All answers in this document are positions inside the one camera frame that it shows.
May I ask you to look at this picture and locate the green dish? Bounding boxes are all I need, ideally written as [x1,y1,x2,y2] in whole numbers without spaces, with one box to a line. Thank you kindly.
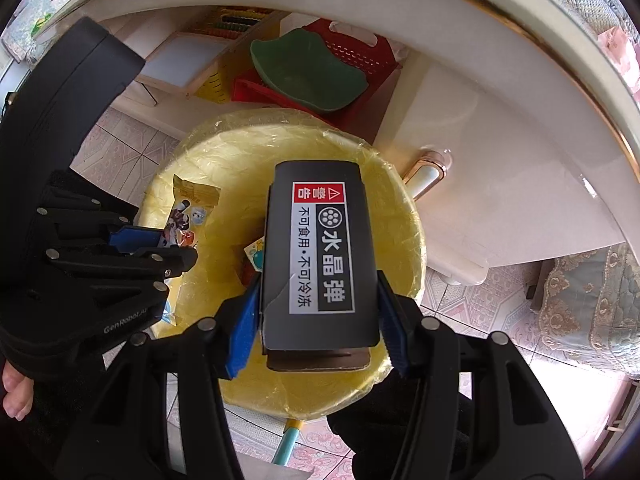
[250,27,368,113]

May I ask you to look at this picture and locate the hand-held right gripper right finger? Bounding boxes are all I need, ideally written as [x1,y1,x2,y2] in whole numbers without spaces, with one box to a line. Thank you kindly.
[376,270,586,480]

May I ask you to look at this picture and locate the wooden framed whiteboard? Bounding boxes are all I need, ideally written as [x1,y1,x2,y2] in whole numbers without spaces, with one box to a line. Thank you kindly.
[136,32,231,98]

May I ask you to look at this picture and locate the person's left hand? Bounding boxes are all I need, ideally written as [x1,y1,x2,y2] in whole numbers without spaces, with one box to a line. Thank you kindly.
[1,360,37,422]

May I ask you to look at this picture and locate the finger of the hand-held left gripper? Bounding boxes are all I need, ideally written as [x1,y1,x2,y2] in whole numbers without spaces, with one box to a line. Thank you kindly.
[47,248,199,291]
[37,199,163,251]

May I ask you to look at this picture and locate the colourful bead abacus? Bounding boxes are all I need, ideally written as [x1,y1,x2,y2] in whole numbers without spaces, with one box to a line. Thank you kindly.
[192,6,273,43]

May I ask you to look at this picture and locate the blue white carton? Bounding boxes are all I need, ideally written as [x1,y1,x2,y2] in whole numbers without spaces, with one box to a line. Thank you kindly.
[242,234,268,286]

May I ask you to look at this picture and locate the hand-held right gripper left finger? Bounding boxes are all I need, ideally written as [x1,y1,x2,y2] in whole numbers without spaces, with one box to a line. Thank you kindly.
[52,274,263,480]

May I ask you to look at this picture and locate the red plastic basket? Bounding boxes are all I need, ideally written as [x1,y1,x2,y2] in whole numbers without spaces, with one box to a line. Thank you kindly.
[231,17,405,131]

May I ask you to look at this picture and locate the pink gift bag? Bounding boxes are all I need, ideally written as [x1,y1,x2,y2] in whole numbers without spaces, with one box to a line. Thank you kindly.
[597,27,640,93]

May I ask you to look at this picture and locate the person's black pants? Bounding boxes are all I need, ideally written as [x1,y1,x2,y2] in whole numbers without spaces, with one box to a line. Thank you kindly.
[0,350,476,480]

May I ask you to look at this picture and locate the black box white label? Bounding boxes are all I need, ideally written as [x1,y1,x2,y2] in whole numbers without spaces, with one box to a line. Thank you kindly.
[260,160,380,372]

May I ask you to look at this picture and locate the small stool teal legs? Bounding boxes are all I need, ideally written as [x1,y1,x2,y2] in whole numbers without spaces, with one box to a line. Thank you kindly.
[272,417,313,480]

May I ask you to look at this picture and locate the yellow plastic basket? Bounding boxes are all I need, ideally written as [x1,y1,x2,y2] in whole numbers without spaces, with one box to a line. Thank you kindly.
[200,42,251,106]

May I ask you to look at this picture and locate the trash bin with yellow bag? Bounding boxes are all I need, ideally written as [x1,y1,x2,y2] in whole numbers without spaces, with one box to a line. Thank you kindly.
[134,110,427,418]

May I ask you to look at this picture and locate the yellow snack wrapper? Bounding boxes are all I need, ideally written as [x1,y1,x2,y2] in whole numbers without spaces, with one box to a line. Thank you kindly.
[157,175,222,327]

